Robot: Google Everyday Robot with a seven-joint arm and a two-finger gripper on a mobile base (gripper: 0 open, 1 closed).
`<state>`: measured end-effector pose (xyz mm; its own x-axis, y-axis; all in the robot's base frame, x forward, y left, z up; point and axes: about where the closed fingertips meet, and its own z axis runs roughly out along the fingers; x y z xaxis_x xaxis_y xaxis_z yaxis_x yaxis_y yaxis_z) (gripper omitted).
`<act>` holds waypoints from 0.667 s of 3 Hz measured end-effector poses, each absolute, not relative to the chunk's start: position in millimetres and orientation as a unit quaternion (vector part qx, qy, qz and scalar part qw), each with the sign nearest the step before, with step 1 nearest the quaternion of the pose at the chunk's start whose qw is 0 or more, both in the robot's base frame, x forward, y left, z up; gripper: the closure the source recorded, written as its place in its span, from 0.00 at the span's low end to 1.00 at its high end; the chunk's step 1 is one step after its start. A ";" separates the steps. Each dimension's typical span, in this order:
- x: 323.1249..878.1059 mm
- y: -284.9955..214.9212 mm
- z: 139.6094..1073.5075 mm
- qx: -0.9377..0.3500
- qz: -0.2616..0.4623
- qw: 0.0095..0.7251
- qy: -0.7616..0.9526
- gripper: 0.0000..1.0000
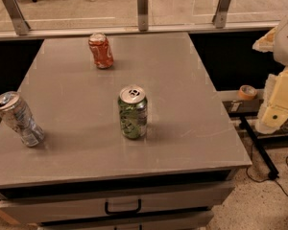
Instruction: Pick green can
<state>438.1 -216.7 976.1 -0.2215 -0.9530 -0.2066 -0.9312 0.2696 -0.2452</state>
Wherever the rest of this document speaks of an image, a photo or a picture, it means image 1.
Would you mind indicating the upper grey drawer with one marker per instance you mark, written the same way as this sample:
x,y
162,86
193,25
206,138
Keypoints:
x,y
91,205

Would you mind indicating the lower grey drawer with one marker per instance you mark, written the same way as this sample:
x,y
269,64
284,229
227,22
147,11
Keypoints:
x,y
191,220

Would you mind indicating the middle metal railing bracket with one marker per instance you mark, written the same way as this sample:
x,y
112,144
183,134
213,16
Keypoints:
x,y
142,15

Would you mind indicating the orange soda can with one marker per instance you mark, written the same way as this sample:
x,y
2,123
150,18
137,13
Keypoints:
x,y
101,51

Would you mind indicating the crushed silver soda can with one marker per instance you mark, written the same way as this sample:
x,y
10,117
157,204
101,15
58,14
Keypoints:
x,y
16,114

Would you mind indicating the green soda can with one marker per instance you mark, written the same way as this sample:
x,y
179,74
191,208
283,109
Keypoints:
x,y
132,104

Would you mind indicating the black drawer handle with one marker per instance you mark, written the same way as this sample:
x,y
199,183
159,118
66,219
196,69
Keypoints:
x,y
123,208

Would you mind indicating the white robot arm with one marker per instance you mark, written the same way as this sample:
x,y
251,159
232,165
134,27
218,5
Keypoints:
x,y
275,41

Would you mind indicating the grey drawer cabinet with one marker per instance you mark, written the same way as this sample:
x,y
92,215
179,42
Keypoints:
x,y
189,136

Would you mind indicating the metal railing bracket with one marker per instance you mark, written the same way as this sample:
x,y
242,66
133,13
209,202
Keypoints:
x,y
220,17
19,23
142,15

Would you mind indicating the left metal railing bracket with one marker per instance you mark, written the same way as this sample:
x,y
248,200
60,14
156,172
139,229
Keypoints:
x,y
19,23

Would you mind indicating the black metal stand leg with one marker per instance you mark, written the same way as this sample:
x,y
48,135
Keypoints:
x,y
273,173

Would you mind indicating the orange tape roll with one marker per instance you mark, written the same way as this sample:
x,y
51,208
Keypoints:
x,y
247,92

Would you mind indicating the right metal railing bracket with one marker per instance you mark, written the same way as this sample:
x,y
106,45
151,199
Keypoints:
x,y
220,17

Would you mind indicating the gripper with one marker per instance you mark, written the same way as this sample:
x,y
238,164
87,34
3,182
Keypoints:
x,y
274,112

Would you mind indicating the grey drawer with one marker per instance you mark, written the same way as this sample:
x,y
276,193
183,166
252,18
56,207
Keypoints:
x,y
191,220
91,205

